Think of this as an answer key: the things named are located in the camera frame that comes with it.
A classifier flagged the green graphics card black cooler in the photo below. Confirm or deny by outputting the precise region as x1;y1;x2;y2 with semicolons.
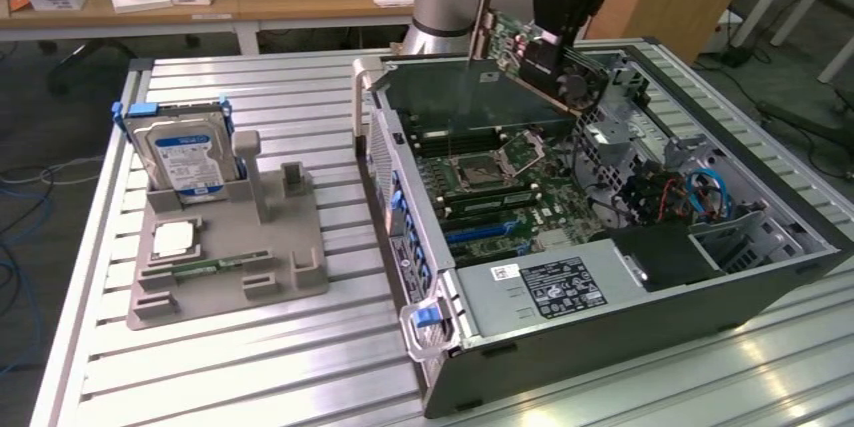
464;0;613;116

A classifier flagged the white device red button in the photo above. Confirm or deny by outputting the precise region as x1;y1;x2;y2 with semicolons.
707;9;747;54

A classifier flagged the black power adapter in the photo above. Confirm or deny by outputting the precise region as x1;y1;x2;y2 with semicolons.
719;46;755;69

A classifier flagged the perforated silver disk bay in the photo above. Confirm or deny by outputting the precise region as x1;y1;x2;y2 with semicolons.
571;91;672;184

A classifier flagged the metal socket cover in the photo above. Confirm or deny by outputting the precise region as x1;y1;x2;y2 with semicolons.
496;127;547;174

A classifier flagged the green motherboard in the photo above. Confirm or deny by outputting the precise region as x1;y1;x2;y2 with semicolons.
399;116;615;268

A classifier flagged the black floor stand base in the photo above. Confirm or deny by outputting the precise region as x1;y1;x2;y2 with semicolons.
756;96;854;136

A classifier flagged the grey power supply unit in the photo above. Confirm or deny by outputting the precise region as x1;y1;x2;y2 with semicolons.
436;239;652;338

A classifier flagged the hard disk with blue rails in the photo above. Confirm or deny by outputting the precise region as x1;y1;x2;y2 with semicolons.
110;95;236;198

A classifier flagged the blue case latch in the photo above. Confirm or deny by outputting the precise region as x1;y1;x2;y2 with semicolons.
412;307;445;332

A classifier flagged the open black PC case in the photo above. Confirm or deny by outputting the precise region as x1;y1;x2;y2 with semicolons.
351;44;842;421

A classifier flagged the grey parts rack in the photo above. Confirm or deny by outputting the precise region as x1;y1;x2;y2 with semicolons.
125;129;332;332

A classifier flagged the black office chair base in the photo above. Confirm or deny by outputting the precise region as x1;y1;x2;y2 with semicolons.
38;36;138;96

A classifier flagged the green RAM stick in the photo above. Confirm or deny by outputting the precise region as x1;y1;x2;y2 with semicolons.
142;256;272;278

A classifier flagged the silver CPU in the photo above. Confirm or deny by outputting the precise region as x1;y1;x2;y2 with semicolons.
152;221;201;261

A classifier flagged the white table frame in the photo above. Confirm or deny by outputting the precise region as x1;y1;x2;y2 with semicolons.
730;0;854;83

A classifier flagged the red wire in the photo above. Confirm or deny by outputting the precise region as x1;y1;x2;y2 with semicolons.
656;179;676;222

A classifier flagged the blue wire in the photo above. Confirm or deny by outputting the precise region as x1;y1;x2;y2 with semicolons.
685;168;735;221

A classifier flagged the white floor cable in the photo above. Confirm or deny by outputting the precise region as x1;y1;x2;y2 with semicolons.
0;156;101;186

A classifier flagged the blue floor cable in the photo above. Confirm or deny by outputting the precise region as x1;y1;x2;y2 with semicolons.
0;181;58;373

